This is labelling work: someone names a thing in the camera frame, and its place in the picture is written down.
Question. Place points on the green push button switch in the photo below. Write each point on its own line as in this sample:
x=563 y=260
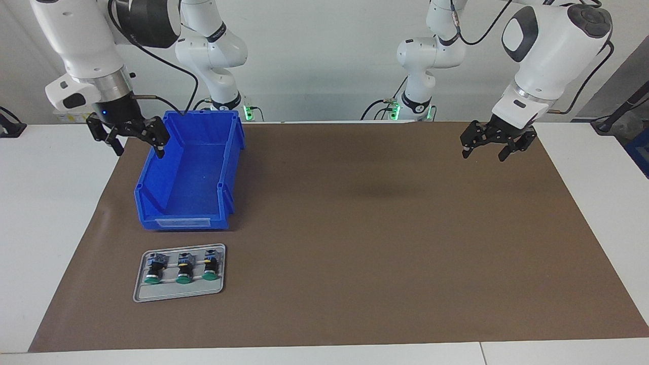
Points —
x=208 y=275
x=183 y=278
x=152 y=278

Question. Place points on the black stand pole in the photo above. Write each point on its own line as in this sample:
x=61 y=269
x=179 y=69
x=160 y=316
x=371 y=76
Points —
x=616 y=114

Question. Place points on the blue crate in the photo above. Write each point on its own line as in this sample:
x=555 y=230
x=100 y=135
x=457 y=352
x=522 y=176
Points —
x=640 y=152

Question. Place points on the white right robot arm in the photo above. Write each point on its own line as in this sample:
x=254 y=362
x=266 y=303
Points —
x=86 y=40

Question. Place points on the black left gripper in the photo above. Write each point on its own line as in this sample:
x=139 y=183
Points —
x=507 y=131

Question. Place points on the grey metal tray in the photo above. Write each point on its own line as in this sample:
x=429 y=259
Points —
x=177 y=293

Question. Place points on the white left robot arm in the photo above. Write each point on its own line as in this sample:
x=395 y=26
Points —
x=547 y=56

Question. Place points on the black clamp device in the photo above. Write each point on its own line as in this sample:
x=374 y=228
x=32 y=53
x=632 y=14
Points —
x=10 y=126

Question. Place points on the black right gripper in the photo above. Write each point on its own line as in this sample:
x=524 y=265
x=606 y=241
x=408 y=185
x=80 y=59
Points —
x=119 y=111

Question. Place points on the green lit base connector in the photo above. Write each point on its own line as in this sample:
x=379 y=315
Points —
x=248 y=112
x=394 y=110

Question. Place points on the brown table mat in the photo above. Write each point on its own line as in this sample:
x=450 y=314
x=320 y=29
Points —
x=355 y=279

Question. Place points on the blue plastic storage bin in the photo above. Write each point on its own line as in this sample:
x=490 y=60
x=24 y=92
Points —
x=192 y=182

